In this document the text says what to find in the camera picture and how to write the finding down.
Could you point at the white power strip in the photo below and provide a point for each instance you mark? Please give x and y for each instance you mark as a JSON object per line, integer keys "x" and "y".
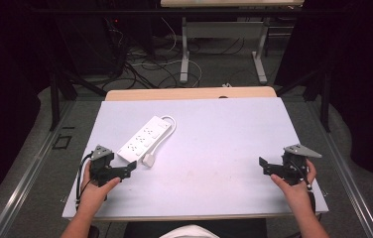
{"x": 143, "y": 139}

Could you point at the desk with white legs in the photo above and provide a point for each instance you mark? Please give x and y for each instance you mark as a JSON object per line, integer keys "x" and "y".
{"x": 224, "y": 29}

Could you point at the wooden table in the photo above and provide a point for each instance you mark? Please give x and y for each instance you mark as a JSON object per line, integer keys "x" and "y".
{"x": 187, "y": 93}

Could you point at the white table mat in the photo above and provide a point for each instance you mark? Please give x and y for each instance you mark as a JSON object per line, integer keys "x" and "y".
{"x": 214, "y": 158}

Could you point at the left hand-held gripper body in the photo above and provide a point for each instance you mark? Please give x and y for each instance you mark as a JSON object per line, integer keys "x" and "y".
{"x": 101, "y": 165}

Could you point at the dark computer tower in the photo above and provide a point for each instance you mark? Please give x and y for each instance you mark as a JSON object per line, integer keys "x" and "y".
{"x": 88, "y": 43}

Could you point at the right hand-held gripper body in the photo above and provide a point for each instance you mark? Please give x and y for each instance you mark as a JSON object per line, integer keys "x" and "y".
{"x": 294, "y": 165}

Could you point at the person's right hand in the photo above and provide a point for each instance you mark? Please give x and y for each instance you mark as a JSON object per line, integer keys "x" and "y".
{"x": 297, "y": 196}

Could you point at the white power plug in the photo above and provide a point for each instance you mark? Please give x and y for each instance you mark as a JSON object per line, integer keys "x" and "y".
{"x": 149, "y": 160}

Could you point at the person's left hand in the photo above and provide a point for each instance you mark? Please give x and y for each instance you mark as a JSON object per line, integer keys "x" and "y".
{"x": 92, "y": 195}

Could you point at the black floor socket frame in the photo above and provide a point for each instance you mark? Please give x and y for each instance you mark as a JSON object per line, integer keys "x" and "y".
{"x": 61, "y": 142}

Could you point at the aluminium floor rail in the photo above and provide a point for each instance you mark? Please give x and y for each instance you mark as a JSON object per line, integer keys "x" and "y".
{"x": 25, "y": 185}
{"x": 349, "y": 185}

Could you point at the person's white shirt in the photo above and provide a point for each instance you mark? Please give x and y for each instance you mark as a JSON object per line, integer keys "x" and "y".
{"x": 189, "y": 232}

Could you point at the black metal stand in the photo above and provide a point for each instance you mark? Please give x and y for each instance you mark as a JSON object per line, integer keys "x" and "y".
{"x": 325, "y": 99}
{"x": 55, "y": 99}

